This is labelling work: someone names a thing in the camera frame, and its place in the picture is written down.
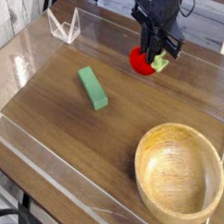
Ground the clear acrylic corner bracket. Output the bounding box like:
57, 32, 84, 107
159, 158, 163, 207
47, 8, 81, 44

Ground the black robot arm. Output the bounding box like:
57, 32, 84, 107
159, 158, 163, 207
131, 0, 195, 64

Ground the clear acrylic tray wall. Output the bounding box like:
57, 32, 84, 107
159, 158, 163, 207
0, 4, 224, 224

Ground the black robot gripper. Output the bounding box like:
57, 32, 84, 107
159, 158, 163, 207
131, 0, 184, 64

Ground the green rectangular block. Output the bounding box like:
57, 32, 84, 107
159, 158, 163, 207
78, 66, 108, 110

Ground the red plush strawberry toy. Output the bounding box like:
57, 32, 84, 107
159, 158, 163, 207
127, 44, 171, 77

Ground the wooden bowl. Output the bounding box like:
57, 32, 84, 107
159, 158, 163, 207
135, 123, 224, 224

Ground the black cable and mount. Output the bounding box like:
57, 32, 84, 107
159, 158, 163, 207
0, 205, 52, 224

